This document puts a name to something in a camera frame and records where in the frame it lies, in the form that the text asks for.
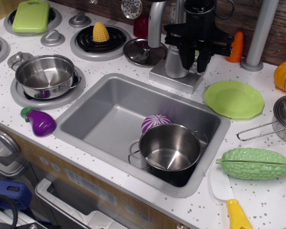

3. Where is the burner ring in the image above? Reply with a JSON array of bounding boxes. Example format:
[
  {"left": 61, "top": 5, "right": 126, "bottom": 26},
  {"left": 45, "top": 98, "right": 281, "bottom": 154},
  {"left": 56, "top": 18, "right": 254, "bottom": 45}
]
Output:
[
  {"left": 10, "top": 64, "right": 86, "bottom": 111},
  {"left": 3, "top": 6, "right": 62, "bottom": 37}
]

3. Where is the steel pot on burner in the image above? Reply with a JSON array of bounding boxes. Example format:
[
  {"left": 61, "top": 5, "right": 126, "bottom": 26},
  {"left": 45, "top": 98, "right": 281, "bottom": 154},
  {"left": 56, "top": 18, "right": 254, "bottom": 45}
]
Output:
[{"left": 11, "top": 54, "right": 82, "bottom": 100}]

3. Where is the orange toy carrot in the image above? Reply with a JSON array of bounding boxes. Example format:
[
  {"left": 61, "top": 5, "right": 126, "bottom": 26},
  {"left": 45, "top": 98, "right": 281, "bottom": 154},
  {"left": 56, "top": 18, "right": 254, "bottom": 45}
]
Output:
[{"left": 226, "top": 31, "right": 244, "bottom": 62}]

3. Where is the grey oven door handle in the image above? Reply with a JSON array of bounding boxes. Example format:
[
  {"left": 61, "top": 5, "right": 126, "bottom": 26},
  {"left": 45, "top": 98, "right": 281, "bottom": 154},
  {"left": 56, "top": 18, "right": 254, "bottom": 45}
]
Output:
[{"left": 34, "top": 178, "right": 115, "bottom": 229}]

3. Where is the yellow toy corn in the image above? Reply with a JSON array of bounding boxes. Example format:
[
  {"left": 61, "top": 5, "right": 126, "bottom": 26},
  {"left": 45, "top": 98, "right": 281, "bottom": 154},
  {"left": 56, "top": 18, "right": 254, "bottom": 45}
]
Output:
[{"left": 92, "top": 21, "right": 110, "bottom": 42}]

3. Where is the grey round oven dial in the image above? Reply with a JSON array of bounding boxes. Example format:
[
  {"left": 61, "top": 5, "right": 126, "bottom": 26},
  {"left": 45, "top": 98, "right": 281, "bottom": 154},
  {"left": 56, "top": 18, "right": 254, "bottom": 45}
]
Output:
[{"left": 0, "top": 130, "right": 20, "bottom": 166}]

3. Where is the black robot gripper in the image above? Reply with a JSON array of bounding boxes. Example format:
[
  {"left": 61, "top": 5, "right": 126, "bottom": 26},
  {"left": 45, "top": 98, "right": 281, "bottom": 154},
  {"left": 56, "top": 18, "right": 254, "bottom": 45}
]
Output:
[{"left": 164, "top": 0, "right": 234, "bottom": 73}]

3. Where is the grey stove knob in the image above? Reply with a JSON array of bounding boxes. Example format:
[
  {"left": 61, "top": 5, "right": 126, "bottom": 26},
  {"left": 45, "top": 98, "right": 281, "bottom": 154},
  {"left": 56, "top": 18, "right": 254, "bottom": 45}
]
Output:
[
  {"left": 7, "top": 52, "right": 33, "bottom": 70},
  {"left": 69, "top": 12, "right": 91, "bottom": 28},
  {"left": 41, "top": 30, "right": 65, "bottom": 47}
]

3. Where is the green toy cutting board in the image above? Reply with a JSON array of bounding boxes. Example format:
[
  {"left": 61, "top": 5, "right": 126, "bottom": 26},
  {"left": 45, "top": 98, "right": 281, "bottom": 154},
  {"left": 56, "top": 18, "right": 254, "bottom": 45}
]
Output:
[{"left": 12, "top": 0, "right": 50, "bottom": 33}]

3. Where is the black coil burner centre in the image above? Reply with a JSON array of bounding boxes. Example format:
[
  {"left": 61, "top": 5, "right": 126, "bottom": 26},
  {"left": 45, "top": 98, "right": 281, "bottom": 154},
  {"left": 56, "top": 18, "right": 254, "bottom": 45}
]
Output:
[{"left": 70, "top": 25, "right": 131, "bottom": 62}]

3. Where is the red toy pepper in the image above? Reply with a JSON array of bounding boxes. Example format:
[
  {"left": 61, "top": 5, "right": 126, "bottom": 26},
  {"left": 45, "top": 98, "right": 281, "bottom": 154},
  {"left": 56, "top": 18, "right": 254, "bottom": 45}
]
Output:
[{"left": 133, "top": 15, "right": 148, "bottom": 38}]

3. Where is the back left burner ring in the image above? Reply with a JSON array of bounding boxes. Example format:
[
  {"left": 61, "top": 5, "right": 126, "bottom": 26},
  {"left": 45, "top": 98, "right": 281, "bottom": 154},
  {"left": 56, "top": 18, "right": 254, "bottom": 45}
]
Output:
[{"left": 3, "top": 6, "right": 62, "bottom": 37}]

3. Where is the green plastic plate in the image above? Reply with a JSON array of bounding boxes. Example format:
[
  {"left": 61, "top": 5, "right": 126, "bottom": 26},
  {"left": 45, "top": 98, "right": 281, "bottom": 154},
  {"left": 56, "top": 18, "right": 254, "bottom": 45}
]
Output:
[{"left": 204, "top": 81, "right": 265, "bottom": 119}]

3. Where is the grey stove knob upper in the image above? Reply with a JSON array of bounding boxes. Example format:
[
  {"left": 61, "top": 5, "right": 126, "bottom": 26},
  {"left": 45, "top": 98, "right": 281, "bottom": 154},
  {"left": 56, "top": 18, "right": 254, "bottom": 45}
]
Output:
[{"left": 69, "top": 12, "right": 91, "bottom": 28}]

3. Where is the grey stove knob middle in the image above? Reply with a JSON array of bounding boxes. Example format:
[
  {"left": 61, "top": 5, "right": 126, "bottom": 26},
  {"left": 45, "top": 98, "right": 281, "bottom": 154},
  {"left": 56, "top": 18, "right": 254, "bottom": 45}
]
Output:
[{"left": 41, "top": 30, "right": 65, "bottom": 47}]

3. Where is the silver toy faucet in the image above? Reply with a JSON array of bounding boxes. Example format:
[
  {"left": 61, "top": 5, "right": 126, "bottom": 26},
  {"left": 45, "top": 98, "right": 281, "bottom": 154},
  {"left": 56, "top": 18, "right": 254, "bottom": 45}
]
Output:
[{"left": 148, "top": 0, "right": 203, "bottom": 94}]

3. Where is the grey vertical support pole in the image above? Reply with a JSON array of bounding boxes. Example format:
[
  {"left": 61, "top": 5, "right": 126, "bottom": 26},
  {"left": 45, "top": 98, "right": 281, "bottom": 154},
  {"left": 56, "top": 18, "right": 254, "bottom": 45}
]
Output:
[{"left": 240, "top": 0, "right": 279, "bottom": 72}]

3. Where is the steel pot in sink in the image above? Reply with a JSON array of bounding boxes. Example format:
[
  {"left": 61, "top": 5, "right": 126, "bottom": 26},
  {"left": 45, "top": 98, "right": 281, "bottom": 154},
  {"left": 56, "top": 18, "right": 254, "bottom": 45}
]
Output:
[{"left": 128, "top": 124, "right": 209, "bottom": 187}]

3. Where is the steel saucepan with wire handle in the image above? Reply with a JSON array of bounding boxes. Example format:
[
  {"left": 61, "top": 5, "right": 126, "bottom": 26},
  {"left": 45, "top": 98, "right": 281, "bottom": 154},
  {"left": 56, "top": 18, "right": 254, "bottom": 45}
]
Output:
[{"left": 236, "top": 95, "right": 286, "bottom": 142}]

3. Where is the green toy bitter gourd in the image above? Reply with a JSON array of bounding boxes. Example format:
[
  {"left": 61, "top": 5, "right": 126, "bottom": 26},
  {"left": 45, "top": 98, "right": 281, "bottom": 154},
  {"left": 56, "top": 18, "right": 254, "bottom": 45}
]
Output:
[{"left": 216, "top": 148, "right": 286, "bottom": 180}]

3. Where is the purple white toy onion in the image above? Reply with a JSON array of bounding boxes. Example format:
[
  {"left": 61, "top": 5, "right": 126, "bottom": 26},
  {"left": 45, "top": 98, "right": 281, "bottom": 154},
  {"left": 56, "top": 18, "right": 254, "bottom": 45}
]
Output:
[{"left": 141, "top": 114, "right": 171, "bottom": 134}]

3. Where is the grey stove knob lower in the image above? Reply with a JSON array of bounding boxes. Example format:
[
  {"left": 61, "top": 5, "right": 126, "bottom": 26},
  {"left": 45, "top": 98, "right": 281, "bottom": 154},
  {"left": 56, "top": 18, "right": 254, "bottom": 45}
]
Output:
[{"left": 7, "top": 52, "right": 33, "bottom": 70}]

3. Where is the purple toy eggplant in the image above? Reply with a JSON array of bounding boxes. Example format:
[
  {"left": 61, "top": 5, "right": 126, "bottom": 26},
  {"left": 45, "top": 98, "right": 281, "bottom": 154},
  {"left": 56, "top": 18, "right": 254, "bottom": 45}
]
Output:
[{"left": 20, "top": 107, "right": 57, "bottom": 137}]

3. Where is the front burner ring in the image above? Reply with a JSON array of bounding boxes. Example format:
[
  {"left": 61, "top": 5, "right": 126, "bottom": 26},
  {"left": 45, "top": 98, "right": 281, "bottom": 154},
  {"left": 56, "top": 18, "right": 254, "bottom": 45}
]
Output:
[{"left": 10, "top": 64, "right": 86, "bottom": 111}]

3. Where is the silver perforated ladle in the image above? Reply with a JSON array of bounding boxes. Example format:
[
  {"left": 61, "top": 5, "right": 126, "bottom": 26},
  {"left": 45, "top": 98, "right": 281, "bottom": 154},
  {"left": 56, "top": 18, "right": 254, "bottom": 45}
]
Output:
[{"left": 121, "top": 0, "right": 143, "bottom": 20}]

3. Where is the black coiled cable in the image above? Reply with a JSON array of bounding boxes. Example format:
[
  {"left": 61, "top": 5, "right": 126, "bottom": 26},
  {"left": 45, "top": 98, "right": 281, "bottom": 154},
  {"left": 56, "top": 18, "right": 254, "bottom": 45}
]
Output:
[{"left": 0, "top": 193, "right": 23, "bottom": 229}]

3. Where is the steel pot lid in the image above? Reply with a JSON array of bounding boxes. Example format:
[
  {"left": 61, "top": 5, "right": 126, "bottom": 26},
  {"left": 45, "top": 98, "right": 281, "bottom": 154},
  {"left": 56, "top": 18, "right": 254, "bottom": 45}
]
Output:
[{"left": 123, "top": 38, "right": 168, "bottom": 67}]

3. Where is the yellow handled toy knife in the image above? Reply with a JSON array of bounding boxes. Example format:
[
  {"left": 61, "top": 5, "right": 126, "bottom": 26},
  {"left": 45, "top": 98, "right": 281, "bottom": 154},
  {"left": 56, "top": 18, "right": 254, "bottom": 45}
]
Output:
[{"left": 210, "top": 162, "right": 253, "bottom": 229}]

